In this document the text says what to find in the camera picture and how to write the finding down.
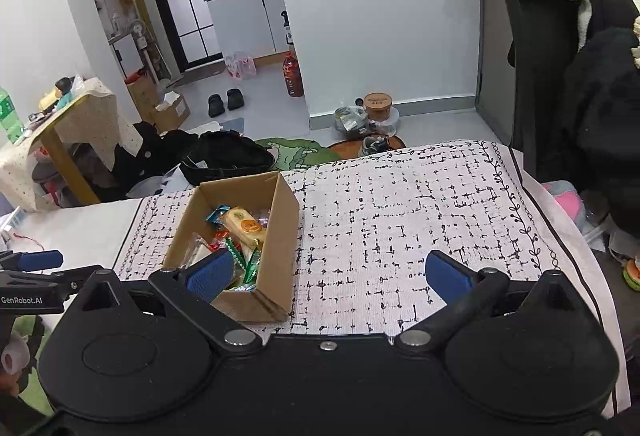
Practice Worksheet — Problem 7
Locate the plastic trash bag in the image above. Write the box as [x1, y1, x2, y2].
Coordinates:
[334, 104, 371, 137]

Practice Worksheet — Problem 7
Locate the brown paper bucket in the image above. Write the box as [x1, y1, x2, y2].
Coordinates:
[363, 92, 393, 121]

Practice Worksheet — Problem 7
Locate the tall cardboard box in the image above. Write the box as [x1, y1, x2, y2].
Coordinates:
[125, 74, 161, 123]

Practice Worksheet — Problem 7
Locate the yellow wooden table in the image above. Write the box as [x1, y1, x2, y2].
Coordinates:
[27, 90, 118, 207]

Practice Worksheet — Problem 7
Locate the white cabinet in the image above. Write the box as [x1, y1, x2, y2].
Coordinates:
[205, 0, 296, 61]

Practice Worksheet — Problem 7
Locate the pale snack packet with label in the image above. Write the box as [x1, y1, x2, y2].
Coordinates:
[182, 236, 216, 269]

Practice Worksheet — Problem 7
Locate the green cloth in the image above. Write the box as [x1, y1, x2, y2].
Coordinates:
[20, 361, 56, 417]

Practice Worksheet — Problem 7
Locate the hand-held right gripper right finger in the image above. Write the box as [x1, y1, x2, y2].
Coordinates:
[394, 250, 581, 352]

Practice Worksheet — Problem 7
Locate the red-label oil bottle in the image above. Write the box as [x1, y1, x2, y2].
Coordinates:
[282, 50, 305, 98]

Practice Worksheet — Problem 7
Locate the dotted tablecloth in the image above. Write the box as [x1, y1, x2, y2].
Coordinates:
[0, 78, 143, 211]

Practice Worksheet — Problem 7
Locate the grey door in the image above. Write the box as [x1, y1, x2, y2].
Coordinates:
[475, 0, 616, 141]

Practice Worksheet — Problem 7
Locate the green plastic bottle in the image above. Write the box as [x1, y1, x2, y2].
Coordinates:
[0, 86, 23, 141]

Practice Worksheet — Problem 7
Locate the white standing fan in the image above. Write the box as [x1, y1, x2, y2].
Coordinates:
[127, 18, 148, 49]

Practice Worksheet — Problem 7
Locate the black coat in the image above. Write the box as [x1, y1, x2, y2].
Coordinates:
[502, 0, 636, 197]

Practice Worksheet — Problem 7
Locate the grey sneaker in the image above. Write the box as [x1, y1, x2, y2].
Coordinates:
[359, 136, 391, 157]

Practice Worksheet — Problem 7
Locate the low cardboard box with paper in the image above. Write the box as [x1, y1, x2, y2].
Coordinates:
[150, 92, 192, 133]

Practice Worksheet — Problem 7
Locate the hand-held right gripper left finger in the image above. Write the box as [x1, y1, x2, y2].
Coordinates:
[75, 248, 263, 357]

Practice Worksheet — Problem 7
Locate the orange bread packet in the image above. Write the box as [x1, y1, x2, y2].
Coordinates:
[221, 207, 267, 249]

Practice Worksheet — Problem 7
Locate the orange round mat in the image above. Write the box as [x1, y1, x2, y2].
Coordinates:
[327, 136, 407, 161]

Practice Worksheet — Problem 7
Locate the green yellow snack packet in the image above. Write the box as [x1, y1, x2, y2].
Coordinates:
[242, 246, 263, 291]

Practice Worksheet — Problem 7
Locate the burger toy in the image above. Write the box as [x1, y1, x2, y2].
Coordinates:
[620, 256, 640, 291]

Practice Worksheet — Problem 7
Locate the white bed sheet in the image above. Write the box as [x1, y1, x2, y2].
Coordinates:
[0, 198, 146, 277]

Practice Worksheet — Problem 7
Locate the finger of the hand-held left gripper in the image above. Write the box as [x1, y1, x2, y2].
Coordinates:
[0, 250, 64, 271]
[0, 264, 104, 301]

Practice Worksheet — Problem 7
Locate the pink water bottle pack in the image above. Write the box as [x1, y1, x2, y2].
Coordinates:
[223, 52, 257, 80]

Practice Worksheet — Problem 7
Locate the black fleece jacket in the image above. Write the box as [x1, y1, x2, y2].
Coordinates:
[560, 28, 640, 237]

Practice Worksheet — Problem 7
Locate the black clothes pile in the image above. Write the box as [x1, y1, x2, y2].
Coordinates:
[112, 120, 201, 201]

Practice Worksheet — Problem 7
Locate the small green snack packet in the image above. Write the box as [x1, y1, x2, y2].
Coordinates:
[225, 238, 246, 267]

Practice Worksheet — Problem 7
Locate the black bag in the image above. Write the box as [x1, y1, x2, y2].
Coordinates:
[178, 131, 276, 185]

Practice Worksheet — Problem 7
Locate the green rug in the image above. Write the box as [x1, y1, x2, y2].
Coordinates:
[255, 137, 343, 173]

